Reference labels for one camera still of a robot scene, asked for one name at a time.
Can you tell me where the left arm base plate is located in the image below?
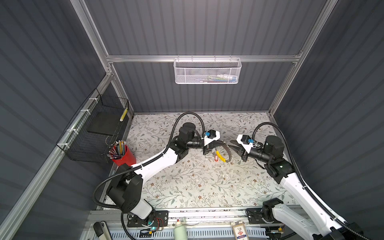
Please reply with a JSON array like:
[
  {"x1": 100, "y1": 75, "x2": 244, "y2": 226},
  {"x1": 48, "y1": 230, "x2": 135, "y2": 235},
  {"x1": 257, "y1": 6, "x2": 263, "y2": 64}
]
[{"x1": 126, "y1": 210, "x2": 169, "y2": 228}]

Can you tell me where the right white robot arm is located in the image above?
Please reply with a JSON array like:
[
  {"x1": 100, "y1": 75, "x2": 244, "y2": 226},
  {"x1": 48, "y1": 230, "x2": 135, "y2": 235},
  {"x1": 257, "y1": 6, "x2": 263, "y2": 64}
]
[{"x1": 230, "y1": 135, "x2": 365, "y2": 240}]

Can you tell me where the white bottle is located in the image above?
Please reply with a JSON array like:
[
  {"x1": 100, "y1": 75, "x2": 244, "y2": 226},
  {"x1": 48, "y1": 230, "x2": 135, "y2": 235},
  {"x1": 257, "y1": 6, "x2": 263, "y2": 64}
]
[{"x1": 174, "y1": 220, "x2": 188, "y2": 240}]

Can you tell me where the playing card box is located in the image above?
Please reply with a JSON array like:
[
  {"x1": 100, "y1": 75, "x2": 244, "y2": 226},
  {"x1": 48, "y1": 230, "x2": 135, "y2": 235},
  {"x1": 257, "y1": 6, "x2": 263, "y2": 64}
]
[{"x1": 231, "y1": 222, "x2": 249, "y2": 240}]

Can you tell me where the white wire mesh basket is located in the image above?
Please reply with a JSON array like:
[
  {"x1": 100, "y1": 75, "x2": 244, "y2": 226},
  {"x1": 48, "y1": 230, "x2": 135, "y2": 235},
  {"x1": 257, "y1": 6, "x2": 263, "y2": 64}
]
[{"x1": 173, "y1": 58, "x2": 242, "y2": 85}]

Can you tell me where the left black cable conduit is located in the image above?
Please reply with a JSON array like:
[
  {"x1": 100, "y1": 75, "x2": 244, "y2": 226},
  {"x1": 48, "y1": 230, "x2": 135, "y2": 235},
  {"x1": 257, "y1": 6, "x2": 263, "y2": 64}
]
[{"x1": 91, "y1": 112, "x2": 207, "y2": 240}]

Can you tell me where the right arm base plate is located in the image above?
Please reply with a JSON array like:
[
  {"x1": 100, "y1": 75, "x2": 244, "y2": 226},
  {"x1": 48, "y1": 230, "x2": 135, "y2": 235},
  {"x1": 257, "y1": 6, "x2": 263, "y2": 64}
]
[{"x1": 245, "y1": 207, "x2": 270, "y2": 224}]

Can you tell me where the black cable conduit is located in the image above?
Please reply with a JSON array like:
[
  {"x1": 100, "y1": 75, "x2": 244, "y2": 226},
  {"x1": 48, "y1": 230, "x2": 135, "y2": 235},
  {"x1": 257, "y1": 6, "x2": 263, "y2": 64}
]
[
  {"x1": 251, "y1": 121, "x2": 373, "y2": 240},
  {"x1": 91, "y1": 112, "x2": 207, "y2": 240}
]

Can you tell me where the yellow marker in basket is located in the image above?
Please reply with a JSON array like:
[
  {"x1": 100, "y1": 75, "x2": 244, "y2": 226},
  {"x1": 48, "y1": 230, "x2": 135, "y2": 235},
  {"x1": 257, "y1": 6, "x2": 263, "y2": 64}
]
[{"x1": 120, "y1": 108, "x2": 128, "y2": 122}]

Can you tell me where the right black cable conduit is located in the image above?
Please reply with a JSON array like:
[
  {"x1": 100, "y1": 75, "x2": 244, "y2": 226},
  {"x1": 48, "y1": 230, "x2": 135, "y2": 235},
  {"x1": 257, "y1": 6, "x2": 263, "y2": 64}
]
[{"x1": 251, "y1": 121, "x2": 373, "y2": 240}]

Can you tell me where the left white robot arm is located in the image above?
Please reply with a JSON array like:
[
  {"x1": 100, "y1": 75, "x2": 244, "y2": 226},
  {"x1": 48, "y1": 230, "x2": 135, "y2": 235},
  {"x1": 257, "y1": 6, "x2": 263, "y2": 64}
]
[{"x1": 107, "y1": 123, "x2": 232, "y2": 226}]

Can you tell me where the red pencil cup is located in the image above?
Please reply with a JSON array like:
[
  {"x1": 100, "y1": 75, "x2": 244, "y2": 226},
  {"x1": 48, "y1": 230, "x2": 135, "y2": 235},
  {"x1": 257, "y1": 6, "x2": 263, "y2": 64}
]
[{"x1": 107, "y1": 141, "x2": 137, "y2": 167}]

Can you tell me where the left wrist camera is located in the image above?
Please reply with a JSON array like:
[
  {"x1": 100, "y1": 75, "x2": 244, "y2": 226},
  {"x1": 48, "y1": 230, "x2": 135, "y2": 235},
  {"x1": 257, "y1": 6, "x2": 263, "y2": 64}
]
[{"x1": 203, "y1": 130, "x2": 220, "y2": 147}]

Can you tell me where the black wire basket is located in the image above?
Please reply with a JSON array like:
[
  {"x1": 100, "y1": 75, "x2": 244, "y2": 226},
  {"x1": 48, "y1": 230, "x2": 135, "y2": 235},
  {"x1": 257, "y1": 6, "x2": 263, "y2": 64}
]
[{"x1": 57, "y1": 90, "x2": 130, "y2": 163}]

